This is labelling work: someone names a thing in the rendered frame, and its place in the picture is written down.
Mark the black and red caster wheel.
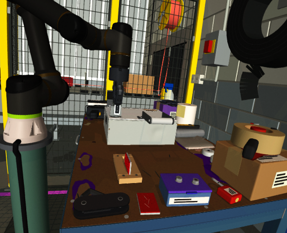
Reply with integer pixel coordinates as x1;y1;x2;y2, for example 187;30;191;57
242;138;260;161

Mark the black oblong link plate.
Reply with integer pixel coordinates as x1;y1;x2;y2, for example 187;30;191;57
72;187;131;220

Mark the black cable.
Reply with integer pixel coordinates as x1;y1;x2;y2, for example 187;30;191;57
12;138;29;233

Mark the black hatch handle bracket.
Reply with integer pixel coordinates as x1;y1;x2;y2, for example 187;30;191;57
136;110;154;125

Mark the black charger device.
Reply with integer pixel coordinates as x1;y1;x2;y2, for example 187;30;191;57
85;99;108;120

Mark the white pen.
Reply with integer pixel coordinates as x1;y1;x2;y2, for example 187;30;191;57
211;177;228;188

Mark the white spray bottle blue cap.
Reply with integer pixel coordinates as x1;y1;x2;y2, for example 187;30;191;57
163;83;175;101

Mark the small grey wall outlet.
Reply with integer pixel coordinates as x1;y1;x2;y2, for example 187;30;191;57
191;73;205;84

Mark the grey switch box red switch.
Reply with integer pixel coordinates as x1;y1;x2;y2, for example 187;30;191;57
201;29;232;67

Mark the grey rolled mat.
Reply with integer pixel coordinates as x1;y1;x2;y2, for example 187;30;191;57
175;128;205;138

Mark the pink flat pad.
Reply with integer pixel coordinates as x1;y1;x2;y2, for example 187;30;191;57
175;136;216;150

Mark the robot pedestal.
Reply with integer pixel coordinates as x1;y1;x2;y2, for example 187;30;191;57
0;134;54;233

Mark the red padlock with label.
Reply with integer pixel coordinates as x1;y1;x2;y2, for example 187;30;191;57
216;185;243;206

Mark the white cylindrical carriage handle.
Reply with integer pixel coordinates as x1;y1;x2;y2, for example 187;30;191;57
150;116;176;126

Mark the large tan tape roll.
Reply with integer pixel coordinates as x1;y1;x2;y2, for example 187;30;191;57
231;122;286;156

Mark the yellow reel with red hose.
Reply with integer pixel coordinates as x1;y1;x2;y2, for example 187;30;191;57
158;0;185;33

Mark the black tyre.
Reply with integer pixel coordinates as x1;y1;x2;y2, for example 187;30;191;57
226;0;287;69

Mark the red flat plate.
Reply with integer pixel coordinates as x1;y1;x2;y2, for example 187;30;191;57
136;192;161;216

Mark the tan wooden tray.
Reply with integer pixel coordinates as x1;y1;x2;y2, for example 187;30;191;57
113;152;143;184

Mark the blue workbench frame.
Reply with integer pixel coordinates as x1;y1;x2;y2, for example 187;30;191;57
60;193;287;233

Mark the purple box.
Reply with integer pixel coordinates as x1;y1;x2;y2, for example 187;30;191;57
153;99;178;119

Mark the yellow post wire mesh fence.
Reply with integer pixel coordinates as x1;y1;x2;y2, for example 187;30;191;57
0;0;206;192

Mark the small white tape roll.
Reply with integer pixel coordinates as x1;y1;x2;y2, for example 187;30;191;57
201;148;216;159

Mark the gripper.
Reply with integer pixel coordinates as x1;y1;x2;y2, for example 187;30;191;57
108;66;130;108

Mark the white photo-eye housing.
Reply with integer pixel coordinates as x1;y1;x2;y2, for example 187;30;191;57
103;106;178;147

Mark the blue lidded box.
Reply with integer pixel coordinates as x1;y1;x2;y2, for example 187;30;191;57
158;172;213;208

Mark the black panel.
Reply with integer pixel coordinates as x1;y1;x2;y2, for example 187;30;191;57
151;42;188;96

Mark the white paper roll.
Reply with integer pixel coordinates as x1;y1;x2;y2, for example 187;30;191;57
175;102;198;126

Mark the red reflector plate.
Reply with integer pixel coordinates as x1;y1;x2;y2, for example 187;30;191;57
123;152;134;176

